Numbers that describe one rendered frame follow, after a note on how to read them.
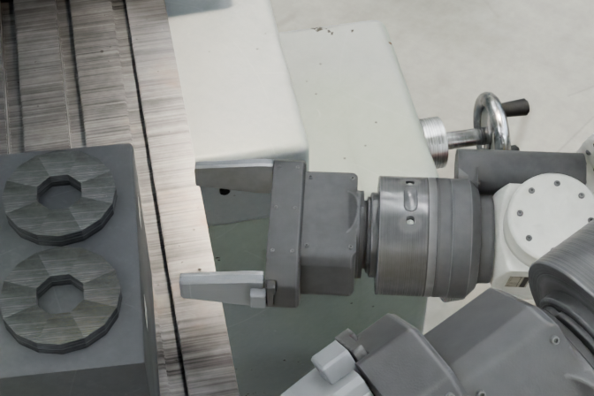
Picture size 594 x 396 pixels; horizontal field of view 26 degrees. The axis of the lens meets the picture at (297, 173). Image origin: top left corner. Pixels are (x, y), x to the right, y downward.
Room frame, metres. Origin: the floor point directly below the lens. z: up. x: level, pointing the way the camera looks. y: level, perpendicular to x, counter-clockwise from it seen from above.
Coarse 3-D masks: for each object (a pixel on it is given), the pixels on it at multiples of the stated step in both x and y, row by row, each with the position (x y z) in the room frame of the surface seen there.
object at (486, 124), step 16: (480, 96) 1.21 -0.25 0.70; (496, 96) 1.20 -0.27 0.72; (480, 112) 1.21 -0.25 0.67; (496, 112) 1.17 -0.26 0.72; (512, 112) 1.17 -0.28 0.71; (528, 112) 1.18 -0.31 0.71; (432, 128) 1.16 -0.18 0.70; (480, 128) 1.18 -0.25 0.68; (496, 128) 1.15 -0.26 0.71; (432, 144) 1.14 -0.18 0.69; (448, 144) 1.16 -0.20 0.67; (464, 144) 1.16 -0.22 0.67; (480, 144) 1.16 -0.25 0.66; (496, 144) 1.13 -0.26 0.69
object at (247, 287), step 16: (192, 272) 0.54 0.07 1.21; (208, 272) 0.54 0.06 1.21; (224, 272) 0.54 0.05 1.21; (240, 272) 0.54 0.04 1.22; (256, 272) 0.54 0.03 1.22; (192, 288) 0.54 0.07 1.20; (208, 288) 0.53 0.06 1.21; (224, 288) 0.53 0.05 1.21; (240, 288) 0.53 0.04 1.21; (256, 288) 0.53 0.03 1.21; (256, 304) 0.53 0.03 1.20
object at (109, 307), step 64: (0, 192) 0.67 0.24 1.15; (64, 192) 0.67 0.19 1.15; (128, 192) 0.67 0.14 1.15; (0, 256) 0.60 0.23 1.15; (64, 256) 0.59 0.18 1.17; (128, 256) 0.60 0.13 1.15; (0, 320) 0.54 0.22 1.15; (64, 320) 0.53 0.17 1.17; (128, 320) 0.54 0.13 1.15; (0, 384) 0.49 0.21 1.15; (64, 384) 0.50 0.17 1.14; (128, 384) 0.50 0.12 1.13
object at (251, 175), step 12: (204, 168) 0.64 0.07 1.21; (216, 168) 0.64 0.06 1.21; (228, 168) 0.64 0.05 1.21; (240, 168) 0.64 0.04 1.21; (252, 168) 0.64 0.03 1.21; (264, 168) 0.64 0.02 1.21; (204, 180) 0.64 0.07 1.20; (216, 180) 0.64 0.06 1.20; (228, 180) 0.64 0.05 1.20; (240, 180) 0.64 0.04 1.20; (252, 180) 0.64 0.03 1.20; (264, 180) 0.64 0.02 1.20; (252, 192) 0.64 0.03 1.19; (264, 192) 0.64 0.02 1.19
